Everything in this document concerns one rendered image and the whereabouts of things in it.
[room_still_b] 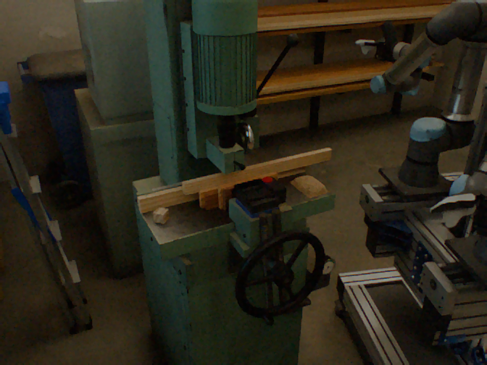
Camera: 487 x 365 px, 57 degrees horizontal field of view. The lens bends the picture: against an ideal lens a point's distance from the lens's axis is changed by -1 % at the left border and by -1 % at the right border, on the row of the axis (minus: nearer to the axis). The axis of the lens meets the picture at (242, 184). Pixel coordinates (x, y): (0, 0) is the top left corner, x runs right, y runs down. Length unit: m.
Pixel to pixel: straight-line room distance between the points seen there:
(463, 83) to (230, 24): 0.92
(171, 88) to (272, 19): 2.03
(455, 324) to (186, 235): 0.83
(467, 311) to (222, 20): 1.07
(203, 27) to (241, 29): 0.10
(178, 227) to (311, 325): 1.14
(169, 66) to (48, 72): 1.55
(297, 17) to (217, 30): 2.34
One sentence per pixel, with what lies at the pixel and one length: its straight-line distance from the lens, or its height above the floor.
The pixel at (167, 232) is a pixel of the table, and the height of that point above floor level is 0.90.
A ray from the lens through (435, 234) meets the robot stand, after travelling 1.73.
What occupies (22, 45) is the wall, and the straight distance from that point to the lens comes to 3.53.
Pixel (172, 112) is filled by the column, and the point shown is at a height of 1.14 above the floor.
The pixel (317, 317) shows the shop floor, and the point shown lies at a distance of 2.35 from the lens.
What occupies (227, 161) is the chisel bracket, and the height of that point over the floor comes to 1.04.
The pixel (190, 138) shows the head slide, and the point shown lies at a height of 1.06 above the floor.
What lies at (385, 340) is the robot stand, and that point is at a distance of 2.00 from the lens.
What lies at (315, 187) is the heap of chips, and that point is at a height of 0.92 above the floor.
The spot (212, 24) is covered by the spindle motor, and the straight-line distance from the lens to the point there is 1.23.
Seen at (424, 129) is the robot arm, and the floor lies 1.04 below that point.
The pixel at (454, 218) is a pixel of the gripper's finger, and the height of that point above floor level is 1.19.
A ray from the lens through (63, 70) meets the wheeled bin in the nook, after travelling 2.94.
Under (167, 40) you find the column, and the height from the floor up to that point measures 1.36.
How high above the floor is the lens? 1.65
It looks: 29 degrees down
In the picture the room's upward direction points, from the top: straight up
